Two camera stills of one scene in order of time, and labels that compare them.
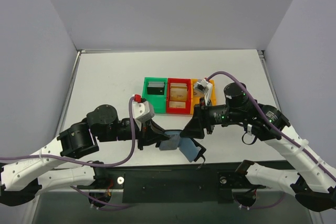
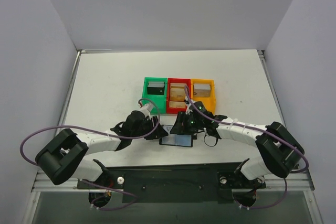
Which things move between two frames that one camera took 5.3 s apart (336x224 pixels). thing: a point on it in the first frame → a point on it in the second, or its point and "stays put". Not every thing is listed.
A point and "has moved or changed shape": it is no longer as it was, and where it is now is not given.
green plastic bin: x=159 y=102 stays put
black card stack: x=156 y=88 stays put
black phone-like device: x=188 y=147 has moved or changed shape
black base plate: x=213 y=183 stays put
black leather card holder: x=203 y=149 → x=184 y=140
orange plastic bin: x=195 y=100 stays put
